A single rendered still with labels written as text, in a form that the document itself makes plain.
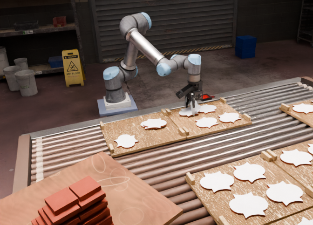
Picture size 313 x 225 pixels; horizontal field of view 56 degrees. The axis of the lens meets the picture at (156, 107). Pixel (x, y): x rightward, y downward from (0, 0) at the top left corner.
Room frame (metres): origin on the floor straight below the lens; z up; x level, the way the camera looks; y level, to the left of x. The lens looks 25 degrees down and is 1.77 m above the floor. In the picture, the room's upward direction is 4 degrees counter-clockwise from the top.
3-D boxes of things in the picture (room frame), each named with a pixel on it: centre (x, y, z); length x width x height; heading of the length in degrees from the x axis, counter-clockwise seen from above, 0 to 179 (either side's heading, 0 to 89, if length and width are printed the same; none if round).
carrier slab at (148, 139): (1.46, 0.10, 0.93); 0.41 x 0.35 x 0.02; 109
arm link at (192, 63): (1.65, -0.23, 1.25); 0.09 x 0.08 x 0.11; 46
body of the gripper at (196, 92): (1.65, -0.23, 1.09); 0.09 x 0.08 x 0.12; 107
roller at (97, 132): (1.72, -0.22, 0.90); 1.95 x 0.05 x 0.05; 109
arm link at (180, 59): (1.71, -0.15, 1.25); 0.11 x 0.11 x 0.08; 46
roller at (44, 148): (1.67, -0.24, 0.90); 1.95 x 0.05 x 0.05; 109
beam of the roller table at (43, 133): (1.83, -0.18, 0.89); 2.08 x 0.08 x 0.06; 109
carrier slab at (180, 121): (1.59, -0.30, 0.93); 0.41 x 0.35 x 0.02; 108
